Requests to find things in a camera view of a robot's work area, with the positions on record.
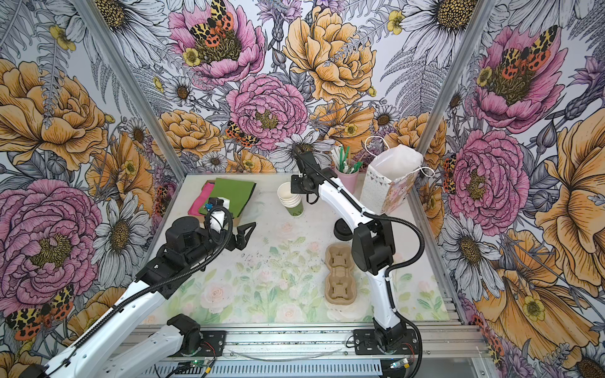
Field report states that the aluminium corner post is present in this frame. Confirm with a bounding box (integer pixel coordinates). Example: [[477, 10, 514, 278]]
[[74, 1, 187, 182], [416, 0, 496, 155]]

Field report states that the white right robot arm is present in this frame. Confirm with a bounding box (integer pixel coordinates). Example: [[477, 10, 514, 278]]
[[291, 152, 425, 353]]

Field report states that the stack of paper cups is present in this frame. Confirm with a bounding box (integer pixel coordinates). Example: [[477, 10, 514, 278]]
[[277, 182, 304, 217]]

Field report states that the aluminium front frame rail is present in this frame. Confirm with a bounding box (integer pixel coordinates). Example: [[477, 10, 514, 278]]
[[127, 323, 488, 360]]

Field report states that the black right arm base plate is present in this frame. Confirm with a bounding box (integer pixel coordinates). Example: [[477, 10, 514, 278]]
[[352, 329, 421, 356]]

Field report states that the pink plastic straw cup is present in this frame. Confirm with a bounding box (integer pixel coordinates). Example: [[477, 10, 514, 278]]
[[336, 170, 359, 194]]

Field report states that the stack of black lids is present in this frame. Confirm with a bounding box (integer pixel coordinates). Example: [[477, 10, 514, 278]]
[[333, 218, 353, 242]]

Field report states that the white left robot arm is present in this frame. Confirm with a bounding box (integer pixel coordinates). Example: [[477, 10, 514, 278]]
[[21, 216, 256, 377]]

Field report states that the brown pulp cup carrier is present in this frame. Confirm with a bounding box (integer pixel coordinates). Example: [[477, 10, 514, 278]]
[[325, 243, 357, 306]]

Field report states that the cartoon animal paper gift bag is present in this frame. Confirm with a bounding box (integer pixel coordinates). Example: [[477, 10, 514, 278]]
[[360, 135, 435, 214]]

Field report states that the white ventilated cable duct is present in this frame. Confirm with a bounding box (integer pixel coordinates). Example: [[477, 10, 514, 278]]
[[174, 359, 383, 377]]

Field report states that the aluminium right corner post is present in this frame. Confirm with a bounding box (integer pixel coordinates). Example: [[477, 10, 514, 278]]
[[416, 0, 496, 155]]

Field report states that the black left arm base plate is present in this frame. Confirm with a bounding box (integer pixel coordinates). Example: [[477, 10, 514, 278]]
[[170, 331, 227, 358]]

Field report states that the pink paper napkin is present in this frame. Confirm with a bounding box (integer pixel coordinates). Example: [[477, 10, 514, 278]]
[[187, 181, 215, 217]]

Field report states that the aluminium left corner post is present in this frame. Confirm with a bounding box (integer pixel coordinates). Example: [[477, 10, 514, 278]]
[[74, 1, 187, 182]]

